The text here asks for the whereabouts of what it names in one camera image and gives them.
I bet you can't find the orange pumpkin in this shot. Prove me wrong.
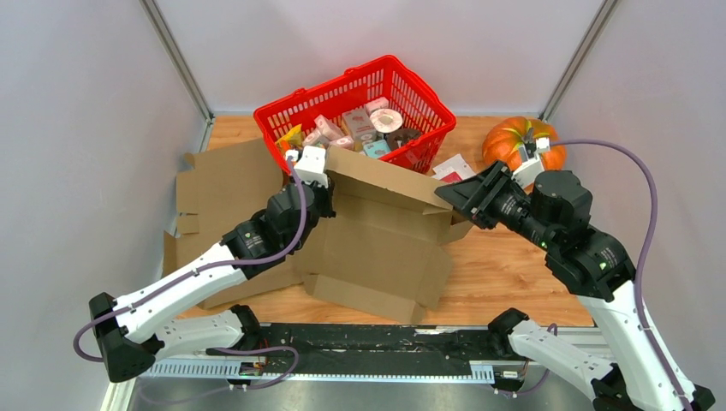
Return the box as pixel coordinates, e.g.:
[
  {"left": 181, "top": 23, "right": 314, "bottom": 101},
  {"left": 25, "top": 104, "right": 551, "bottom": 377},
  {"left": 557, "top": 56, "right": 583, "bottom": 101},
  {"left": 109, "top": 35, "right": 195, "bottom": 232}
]
[{"left": 482, "top": 116, "right": 559, "bottom": 171}]

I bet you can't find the right aluminium frame post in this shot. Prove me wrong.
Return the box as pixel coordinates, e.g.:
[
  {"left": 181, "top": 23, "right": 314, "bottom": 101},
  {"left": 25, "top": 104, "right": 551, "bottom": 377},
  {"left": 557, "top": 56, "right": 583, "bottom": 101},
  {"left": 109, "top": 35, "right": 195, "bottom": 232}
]
[{"left": 539, "top": 0, "right": 621, "bottom": 122}]

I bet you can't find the teal small box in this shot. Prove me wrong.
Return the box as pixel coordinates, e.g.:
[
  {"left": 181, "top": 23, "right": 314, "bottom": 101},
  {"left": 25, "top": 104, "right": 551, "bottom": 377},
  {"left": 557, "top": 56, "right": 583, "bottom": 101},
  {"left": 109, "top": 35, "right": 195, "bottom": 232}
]
[{"left": 362, "top": 140, "right": 391, "bottom": 158}]

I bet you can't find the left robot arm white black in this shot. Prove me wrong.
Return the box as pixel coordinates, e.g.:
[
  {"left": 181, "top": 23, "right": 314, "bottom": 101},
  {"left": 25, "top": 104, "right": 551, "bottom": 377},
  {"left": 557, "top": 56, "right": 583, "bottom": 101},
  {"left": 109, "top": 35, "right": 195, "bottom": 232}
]
[{"left": 88, "top": 181, "right": 336, "bottom": 383}]

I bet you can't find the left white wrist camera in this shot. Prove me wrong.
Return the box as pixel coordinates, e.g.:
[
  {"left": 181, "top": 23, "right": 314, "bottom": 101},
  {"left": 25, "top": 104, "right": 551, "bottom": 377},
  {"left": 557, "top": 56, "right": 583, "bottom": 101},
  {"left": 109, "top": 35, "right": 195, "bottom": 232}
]
[{"left": 283, "top": 146, "right": 330, "bottom": 188}]

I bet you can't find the red plastic shopping basket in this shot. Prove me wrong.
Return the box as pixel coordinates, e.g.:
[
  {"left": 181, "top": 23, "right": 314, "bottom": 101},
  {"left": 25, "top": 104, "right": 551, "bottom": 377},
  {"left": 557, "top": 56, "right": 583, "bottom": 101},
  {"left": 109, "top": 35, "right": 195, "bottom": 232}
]
[{"left": 253, "top": 55, "right": 456, "bottom": 174}]

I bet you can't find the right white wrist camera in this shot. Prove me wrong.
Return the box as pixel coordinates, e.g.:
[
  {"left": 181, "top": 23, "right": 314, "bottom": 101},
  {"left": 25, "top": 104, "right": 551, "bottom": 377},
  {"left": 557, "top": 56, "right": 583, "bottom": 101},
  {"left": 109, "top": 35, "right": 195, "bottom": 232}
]
[{"left": 512, "top": 137, "right": 550, "bottom": 189}]

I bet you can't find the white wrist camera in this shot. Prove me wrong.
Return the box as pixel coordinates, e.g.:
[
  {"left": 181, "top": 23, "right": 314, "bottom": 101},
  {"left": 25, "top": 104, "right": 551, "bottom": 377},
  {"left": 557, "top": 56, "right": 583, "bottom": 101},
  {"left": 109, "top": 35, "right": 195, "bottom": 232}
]
[
  {"left": 283, "top": 146, "right": 330, "bottom": 188},
  {"left": 512, "top": 137, "right": 550, "bottom": 189}
]

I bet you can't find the brown cardboard box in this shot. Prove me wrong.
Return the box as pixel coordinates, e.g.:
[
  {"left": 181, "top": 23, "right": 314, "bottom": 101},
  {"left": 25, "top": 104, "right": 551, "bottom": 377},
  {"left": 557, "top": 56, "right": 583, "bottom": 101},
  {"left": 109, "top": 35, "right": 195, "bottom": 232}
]
[{"left": 293, "top": 148, "right": 473, "bottom": 325}]

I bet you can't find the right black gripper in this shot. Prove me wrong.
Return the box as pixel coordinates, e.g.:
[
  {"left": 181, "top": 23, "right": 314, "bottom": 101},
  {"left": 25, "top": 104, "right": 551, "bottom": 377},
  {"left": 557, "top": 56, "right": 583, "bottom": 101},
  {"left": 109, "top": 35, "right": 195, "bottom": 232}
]
[{"left": 431, "top": 159, "right": 553, "bottom": 249}]

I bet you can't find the flat brown cardboard sheet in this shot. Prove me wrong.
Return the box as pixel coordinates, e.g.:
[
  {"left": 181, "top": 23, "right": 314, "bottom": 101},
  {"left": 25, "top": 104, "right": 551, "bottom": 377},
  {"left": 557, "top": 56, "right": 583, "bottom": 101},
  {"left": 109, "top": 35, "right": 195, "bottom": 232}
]
[{"left": 163, "top": 139, "right": 283, "bottom": 276}]

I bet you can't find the yellow snack packet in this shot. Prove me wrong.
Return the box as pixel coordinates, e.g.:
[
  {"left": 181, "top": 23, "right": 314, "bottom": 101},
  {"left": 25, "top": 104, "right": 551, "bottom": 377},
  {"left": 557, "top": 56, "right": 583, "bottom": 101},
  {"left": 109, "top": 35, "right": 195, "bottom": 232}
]
[{"left": 275, "top": 124, "right": 304, "bottom": 155}]

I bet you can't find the white slotted cable duct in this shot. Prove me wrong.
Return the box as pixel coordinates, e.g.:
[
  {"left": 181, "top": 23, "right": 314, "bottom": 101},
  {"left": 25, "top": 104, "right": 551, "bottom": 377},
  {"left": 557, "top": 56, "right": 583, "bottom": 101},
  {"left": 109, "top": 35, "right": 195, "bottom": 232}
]
[{"left": 141, "top": 358, "right": 495, "bottom": 384}]

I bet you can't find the pink white round roll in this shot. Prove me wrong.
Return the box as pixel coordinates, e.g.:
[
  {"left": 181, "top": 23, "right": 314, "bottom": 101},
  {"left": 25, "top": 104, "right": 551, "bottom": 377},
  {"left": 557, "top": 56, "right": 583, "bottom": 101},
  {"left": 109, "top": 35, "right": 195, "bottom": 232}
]
[{"left": 369, "top": 109, "right": 404, "bottom": 134}]

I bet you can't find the red white paper packet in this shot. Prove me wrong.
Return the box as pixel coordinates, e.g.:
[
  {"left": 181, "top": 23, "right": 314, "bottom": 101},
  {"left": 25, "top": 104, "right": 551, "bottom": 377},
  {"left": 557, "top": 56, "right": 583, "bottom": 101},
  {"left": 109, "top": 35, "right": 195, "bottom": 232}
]
[{"left": 433, "top": 154, "right": 476, "bottom": 183}]

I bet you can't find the dark brown round item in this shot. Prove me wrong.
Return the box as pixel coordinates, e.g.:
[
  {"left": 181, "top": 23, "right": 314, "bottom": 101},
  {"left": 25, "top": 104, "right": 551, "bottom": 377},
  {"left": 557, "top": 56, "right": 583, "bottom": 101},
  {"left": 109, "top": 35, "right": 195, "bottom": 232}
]
[{"left": 385, "top": 128, "right": 422, "bottom": 152}]

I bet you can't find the aluminium frame post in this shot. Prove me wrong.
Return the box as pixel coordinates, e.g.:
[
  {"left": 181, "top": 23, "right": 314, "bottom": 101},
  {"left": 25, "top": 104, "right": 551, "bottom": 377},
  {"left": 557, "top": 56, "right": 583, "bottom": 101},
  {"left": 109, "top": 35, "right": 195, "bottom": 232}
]
[
  {"left": 140, "top": 0, "right": 215, "bottom": 124},
  {"left": 539, "top": 0, "right": 621, "bottom": 122}
]

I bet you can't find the left aluminium frame post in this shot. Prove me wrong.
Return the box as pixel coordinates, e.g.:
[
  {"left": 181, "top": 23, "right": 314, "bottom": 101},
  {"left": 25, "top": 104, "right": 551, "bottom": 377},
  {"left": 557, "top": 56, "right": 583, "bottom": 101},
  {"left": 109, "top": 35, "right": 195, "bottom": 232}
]
[{"left": 140, "top": 0, "right": 215, "bottom": 124}]

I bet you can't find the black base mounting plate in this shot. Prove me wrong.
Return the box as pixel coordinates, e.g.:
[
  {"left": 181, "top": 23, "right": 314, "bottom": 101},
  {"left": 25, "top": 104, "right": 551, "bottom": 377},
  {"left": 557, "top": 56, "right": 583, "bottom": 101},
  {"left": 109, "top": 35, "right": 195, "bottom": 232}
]
[{"left": 205, "top": 322, "right": 545, "bottom": 377}]

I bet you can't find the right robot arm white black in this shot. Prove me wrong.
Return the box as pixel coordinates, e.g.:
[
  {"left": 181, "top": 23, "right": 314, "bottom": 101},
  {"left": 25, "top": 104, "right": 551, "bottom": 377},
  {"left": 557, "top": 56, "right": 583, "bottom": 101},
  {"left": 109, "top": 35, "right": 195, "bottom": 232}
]
[{"left": 435, "top": 161, "right": 715, "bottom": 410}]

